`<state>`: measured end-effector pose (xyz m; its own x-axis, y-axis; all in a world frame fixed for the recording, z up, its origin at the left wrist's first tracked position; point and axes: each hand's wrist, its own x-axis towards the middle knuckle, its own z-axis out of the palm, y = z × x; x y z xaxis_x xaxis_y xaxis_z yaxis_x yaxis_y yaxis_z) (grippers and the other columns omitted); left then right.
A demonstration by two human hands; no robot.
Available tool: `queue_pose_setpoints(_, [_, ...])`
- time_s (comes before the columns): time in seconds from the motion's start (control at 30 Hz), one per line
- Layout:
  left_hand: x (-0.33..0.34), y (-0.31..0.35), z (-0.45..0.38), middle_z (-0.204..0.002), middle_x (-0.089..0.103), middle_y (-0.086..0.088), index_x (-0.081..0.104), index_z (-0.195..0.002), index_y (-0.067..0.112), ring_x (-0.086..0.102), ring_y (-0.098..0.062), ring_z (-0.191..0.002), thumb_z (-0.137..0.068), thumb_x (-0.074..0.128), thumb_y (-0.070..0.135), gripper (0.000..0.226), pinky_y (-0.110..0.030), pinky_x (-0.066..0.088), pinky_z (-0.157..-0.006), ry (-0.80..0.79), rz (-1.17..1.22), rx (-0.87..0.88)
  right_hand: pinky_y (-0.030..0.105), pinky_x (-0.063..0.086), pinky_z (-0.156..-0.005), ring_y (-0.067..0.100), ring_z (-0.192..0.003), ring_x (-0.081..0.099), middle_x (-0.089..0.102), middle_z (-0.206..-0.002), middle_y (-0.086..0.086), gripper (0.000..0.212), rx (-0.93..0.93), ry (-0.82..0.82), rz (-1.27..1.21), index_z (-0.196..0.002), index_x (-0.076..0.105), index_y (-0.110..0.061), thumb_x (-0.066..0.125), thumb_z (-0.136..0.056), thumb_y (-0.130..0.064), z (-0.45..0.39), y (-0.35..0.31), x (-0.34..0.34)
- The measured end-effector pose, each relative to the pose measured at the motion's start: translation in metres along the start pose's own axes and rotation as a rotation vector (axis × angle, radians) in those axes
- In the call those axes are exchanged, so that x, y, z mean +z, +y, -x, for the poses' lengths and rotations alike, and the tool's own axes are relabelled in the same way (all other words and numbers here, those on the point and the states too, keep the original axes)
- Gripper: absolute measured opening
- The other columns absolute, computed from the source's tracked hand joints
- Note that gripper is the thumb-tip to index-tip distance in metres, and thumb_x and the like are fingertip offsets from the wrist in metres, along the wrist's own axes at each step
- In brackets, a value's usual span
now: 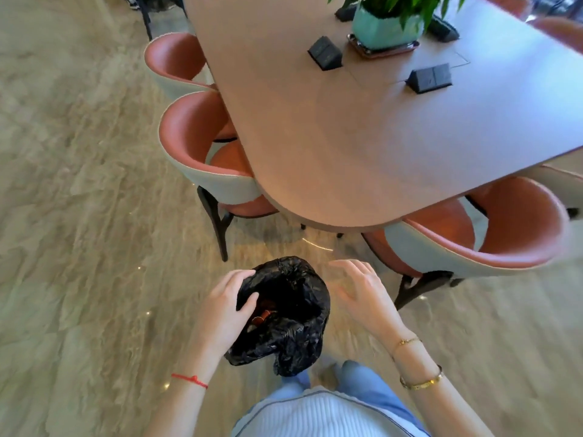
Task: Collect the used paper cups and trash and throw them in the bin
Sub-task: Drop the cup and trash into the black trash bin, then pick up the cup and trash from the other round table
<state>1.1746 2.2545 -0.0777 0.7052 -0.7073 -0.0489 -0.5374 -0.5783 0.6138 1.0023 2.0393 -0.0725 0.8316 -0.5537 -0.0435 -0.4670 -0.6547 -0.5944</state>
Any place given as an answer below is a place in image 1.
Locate person's right hand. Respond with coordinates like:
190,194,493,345
327,259,411,349

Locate person's left hand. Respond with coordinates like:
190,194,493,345
184,269,260,369

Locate red paper cup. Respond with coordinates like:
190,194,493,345
249,299,279,328

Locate black trash bag bin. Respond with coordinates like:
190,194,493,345
224,256,332,378

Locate person's right forearm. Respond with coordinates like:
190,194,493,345
392,334,495,437

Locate blue jeans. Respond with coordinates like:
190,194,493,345
280,359,413,419

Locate light blue ribbed shirt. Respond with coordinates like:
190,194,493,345
231,387,431,437

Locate light wooden dining table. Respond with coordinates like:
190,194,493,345
184,0,583,234

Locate brown pot tray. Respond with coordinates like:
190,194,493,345
347,33,421,59

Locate green plant in teal pot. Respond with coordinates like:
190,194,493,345
327,0,470,52

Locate thin gold chain bracelet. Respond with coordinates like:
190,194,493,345
391,336,422,360

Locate red string bracelet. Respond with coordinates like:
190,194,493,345
171,373,210,390

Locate gold bangle bracelet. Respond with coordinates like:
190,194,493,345
400,364,443,391

